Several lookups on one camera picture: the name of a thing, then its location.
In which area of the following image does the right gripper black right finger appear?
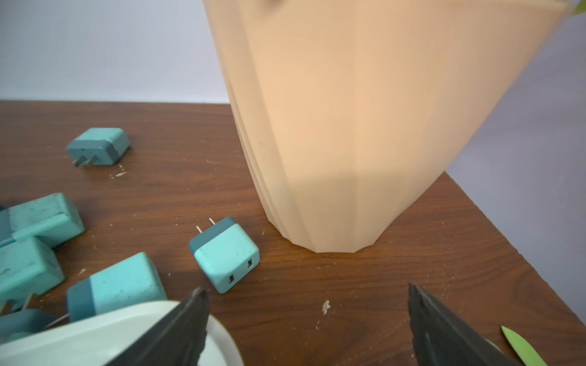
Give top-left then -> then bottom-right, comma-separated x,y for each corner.
407,284 -> 520,366

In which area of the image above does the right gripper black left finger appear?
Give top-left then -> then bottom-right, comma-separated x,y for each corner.
108,288 -> 210,365

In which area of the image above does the white storage tray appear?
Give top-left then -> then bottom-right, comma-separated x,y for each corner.
0,300 -> 245,366

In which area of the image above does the teal plug by tray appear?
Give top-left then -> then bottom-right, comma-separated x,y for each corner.
65,253 -> 168,323

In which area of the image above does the green garden fork tool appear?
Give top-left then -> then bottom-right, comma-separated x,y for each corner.
501,326 -> 547,366

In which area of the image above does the teal plug near pot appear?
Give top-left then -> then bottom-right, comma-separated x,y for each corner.
189,217 -> 260,294

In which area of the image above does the teal plug bottom left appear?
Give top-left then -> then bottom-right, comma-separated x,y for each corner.
1,309 -> 58,344

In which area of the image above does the teal plug middle left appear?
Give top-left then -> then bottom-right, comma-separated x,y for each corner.
1,237 -> 65,307

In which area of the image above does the teal plug upper left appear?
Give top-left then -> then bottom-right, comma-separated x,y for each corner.
1,193 -> 85,248

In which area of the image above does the teal plug far back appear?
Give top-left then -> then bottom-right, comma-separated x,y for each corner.
67,127 -> 131,167

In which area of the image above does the peach ribbed flower pot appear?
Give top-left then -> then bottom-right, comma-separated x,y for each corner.
204,1 -> 574,253

